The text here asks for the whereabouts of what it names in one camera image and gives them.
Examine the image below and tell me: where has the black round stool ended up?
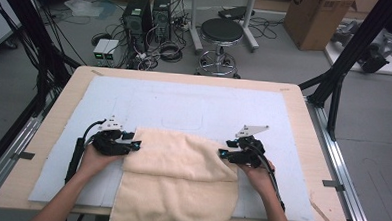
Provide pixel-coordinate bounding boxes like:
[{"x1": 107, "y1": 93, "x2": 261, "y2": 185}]
[{"x1": 194, "y1": 17, "x2": 246, "y2": 80}]

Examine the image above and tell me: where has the large black computer tower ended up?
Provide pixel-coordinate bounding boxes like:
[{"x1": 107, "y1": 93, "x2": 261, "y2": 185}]
[{"x1": 121, "y1": 0, "x2": 154, "y2": 52}]

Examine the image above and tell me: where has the white foam grid mat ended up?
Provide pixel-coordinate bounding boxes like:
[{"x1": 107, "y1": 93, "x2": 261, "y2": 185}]
[{"x1": 27, "y1": 72, "x2": 321, "y2": 221}]

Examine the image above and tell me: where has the white power supply unit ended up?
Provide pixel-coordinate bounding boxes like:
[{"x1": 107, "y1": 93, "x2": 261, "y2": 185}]
[
  {"x1": 103, "y1": 38, "x2": 121, "y2": 63},
  {"x1": 92, "y1": 38, "x2": 111, "y2": 63}
]

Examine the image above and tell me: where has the grey metal clip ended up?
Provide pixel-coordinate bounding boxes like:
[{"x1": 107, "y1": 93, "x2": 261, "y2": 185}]
[
  {"x1": 10, "y1": 150, "x2": 36, "y2": 162},
  {"x1": 322, "y1": 179, "x2": 346, "y2": 192}
]

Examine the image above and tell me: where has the aluminium rail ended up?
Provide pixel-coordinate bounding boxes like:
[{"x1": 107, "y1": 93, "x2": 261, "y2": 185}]
[
  {"x1": 300, "y1": 96, "x2": 381, "y2": 221},
  {"x1": 0, "y1": 91, "x2": 53, "y2": 208}
]

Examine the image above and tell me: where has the slim black computer tower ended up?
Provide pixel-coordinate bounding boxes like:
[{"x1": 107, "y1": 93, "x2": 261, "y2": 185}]
[{"x1": 151, "y1": 0, "x2": 174, "y2": 43}]

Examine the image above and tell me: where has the clear plastic bag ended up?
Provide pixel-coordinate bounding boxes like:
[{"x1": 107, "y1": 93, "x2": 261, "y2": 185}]
[{"x1": 63, "y1": 0, "x2": 105, "y2": 19}]

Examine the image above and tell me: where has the coil of black cable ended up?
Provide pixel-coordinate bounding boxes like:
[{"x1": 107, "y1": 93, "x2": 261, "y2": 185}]
[{"x1": 159, "y1": 42, "x2": 185, "y2": 64}]

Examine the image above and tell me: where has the black frame post with cables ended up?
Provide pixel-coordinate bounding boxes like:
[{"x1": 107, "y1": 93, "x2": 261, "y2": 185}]
[{"x1": 0, "y1": 0, "x2": 87, "y2": 119}]

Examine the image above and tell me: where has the thin wooden stick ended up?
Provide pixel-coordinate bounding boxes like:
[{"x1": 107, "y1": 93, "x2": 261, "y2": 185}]
[{"x1": 308, "y1": 199, "x2": 334, "y2": 221}]

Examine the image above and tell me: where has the black metal frame post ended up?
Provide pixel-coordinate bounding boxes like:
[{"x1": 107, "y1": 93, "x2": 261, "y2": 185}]
[{"x1": 296, "y1": 0, "x2": 392, "y2": 144}]

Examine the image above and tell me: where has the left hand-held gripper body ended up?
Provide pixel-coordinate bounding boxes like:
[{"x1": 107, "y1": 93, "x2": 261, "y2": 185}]
[{"x1": 91, "y1": 114, "x2": 136, "y2": 158}]

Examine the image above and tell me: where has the white stand leg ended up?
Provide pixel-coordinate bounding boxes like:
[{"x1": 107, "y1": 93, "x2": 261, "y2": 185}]
[
  {"x1": 241, "y1": 0, "x2": 262, "y2": 53},
  {"x1": 187, "y1": 0, "x2": 207, "y2": 55}
]

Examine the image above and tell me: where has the black flat case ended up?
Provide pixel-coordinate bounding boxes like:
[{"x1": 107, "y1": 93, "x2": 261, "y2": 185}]
[{"x1": 217, "y1": 4, "x2": 257, "y2": 22}]

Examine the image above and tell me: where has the brown cardboard box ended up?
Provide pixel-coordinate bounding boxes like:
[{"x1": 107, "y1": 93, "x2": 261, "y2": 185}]
[{"x1": 282, "y1": 0, "x2": 357, "y2": 53}]

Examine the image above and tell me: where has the small black cable coil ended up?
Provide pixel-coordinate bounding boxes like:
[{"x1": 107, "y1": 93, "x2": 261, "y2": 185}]
[{"x1": 91, "y1": 32, "x2": 112, "y2": 48}]

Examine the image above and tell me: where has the person's right hand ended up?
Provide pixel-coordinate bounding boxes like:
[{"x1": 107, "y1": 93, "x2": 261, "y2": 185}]
[{"x1": 235, "y1": 157, "x2": 278, "y2": 196}]

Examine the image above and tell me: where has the cream towel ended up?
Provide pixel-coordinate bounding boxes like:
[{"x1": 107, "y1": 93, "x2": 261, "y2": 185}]
[{"x1": 108, "y1": 125, "x2": 242, "y2": 221}]

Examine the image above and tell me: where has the black machine part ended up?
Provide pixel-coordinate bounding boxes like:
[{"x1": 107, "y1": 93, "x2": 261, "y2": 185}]
[{"x1": 357, "y1": 44, "x2": 391, "y2": 75}]

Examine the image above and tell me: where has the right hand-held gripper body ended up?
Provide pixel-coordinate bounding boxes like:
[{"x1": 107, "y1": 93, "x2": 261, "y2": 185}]
[{"x1": 227, "y1": 123, "x2": 270, "y2": 170}]

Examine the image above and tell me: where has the person's left hand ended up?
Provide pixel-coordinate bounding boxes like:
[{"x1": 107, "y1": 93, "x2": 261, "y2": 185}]
[{"x1": 76, "y1": 143, "x2": 125, "y2": 180}]

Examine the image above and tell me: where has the tangle of cables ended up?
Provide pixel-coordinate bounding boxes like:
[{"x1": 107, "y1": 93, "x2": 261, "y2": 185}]
[{"x1": 129, "y1": 49, "x2": 162, "y2": 72}]

